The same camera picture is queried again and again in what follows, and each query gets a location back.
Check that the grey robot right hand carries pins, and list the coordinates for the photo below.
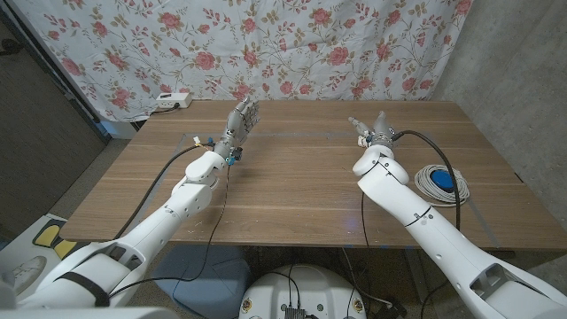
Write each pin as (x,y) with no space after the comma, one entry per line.
(380,133)

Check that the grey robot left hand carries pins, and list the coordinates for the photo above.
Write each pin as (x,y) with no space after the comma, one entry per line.
(240,126)

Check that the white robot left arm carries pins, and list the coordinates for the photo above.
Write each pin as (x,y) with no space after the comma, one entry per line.
(159,230)

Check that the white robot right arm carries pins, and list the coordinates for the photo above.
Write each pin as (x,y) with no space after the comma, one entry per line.
(434,235)

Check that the white power strip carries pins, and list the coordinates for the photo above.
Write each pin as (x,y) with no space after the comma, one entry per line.
(173,100)

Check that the blue round pedal button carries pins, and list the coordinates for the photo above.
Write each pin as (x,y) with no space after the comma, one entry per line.
(442,180)

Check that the floral rose backdrop cloth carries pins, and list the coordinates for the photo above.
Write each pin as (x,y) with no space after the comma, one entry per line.
(266,49)

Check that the white storage box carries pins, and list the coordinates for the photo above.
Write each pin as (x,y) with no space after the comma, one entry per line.
(119,129)

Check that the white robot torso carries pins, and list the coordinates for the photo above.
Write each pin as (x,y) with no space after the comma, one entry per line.
(305,292)

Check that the white shoe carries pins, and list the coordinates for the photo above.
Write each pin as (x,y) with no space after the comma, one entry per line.
(24,274)

